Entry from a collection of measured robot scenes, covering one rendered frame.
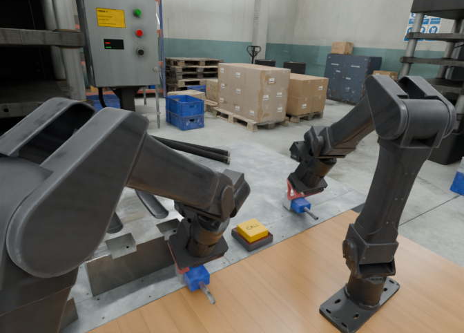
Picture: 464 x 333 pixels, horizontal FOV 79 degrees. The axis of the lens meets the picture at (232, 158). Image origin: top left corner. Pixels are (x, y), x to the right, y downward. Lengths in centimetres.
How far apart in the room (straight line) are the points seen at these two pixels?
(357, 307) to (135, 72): 122
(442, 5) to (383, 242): 389
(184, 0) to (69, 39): 667
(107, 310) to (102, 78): 99
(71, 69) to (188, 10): 669
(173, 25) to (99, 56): 632
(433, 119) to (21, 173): 49
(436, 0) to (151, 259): 417
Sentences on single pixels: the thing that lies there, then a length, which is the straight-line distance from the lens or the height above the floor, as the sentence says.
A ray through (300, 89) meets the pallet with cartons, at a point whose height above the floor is 59.
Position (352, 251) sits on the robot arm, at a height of 92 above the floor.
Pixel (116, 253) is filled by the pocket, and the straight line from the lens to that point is 66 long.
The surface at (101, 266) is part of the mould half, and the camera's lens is 64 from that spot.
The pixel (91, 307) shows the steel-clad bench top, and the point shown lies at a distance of 67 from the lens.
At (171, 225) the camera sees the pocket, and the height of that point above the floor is 87.
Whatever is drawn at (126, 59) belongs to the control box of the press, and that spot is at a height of 119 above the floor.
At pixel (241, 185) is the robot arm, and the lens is 51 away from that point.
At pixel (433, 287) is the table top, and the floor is 80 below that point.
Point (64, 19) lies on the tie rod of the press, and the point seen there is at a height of 133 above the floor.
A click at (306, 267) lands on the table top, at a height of 80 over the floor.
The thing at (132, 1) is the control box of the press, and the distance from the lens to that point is 142.
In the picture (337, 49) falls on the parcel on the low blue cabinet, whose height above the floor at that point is 123.
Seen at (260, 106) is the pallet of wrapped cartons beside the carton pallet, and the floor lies 40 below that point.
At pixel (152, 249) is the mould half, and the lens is 65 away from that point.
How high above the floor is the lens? 128
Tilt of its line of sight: 23 degrees down
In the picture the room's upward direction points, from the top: 3 degrees clockwise
